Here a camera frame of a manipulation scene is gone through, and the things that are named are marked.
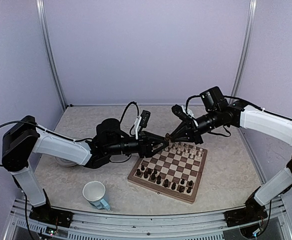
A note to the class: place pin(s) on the grey silicone round lid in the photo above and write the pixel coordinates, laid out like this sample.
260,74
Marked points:
65,163

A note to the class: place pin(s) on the front aluminium rail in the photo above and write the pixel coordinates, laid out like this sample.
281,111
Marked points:
105,226

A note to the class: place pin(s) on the wooden chess board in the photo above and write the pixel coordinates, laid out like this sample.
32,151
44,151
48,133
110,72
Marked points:
174,165

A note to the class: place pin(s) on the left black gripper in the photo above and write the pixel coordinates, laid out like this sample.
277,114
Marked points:
143,143

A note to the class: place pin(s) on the right aluminium frame post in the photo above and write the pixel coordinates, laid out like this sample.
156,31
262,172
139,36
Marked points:
245,47

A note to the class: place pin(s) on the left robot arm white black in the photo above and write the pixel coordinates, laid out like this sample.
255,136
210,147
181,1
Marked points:
27,137

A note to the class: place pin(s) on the dark queen piece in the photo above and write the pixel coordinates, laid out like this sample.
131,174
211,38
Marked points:
173,186

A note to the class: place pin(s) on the light blue mug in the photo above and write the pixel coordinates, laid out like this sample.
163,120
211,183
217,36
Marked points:
95,193

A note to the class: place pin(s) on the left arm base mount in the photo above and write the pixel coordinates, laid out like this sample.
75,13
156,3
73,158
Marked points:
52,216

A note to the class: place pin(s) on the white rook right piece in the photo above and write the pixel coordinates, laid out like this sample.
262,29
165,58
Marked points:
200,154

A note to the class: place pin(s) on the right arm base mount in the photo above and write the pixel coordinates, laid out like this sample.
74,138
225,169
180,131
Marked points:
245,215

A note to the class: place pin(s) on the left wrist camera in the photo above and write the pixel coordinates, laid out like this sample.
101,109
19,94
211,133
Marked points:
140,123

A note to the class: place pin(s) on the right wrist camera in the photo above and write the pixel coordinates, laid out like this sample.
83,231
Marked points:
180,112

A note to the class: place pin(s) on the left aluminium frame post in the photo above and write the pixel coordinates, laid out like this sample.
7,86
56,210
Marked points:
47,45

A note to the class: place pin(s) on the dark bishop piece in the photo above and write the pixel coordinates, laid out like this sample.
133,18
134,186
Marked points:
166,182

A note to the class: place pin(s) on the dark rook piece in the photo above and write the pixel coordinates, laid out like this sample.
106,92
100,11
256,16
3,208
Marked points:
181,189

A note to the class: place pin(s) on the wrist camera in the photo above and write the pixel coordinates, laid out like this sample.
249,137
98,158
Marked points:
180,112
140,123

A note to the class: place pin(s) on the dark knight piece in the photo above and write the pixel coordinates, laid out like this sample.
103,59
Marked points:
167,137

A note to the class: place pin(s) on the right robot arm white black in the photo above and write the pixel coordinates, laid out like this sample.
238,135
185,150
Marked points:
269,136

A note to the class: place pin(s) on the aluminium frame post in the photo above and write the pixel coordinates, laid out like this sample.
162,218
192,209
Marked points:
245,47
47,45

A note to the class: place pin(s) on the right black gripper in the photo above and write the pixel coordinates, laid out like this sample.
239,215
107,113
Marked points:
185,129

